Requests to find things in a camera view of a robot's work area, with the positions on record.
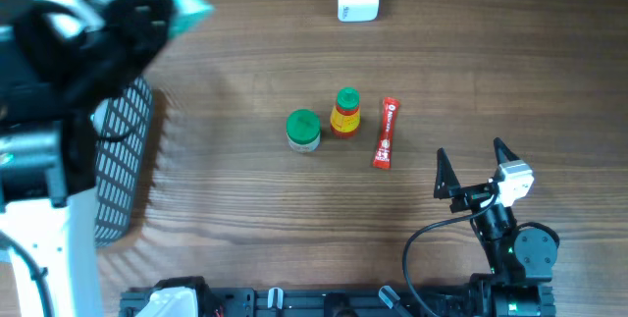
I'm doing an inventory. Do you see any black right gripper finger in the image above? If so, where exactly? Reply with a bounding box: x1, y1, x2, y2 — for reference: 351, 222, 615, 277
434, 148, 461, 199
494, 137, 519, 165

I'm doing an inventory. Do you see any black camera cable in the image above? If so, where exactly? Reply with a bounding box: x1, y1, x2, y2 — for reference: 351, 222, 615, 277
401, 191, 499, 317

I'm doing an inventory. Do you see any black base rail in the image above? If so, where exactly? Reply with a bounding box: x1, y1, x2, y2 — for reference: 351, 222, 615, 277
119, 277, 497, 317

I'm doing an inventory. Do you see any grey plastic shopping basket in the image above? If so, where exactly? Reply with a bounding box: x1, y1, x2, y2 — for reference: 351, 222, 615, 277
91, 77, 153, 247

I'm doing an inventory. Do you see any green lid jar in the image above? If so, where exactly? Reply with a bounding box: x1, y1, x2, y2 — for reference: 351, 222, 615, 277
286, 109, 321, 153

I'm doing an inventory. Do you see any red chilli sauce bottle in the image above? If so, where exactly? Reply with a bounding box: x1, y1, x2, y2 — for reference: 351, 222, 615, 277
330, 87, 361, 138

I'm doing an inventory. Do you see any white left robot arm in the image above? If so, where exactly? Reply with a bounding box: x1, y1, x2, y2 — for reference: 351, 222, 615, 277
1, 0, 173, 316

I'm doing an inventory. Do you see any red Nescafe sachet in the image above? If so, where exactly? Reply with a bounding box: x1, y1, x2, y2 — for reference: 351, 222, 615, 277
373, 97, 400, 170

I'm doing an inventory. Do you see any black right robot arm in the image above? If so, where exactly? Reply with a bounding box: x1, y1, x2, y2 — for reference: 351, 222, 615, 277
434, 137, 560, 317

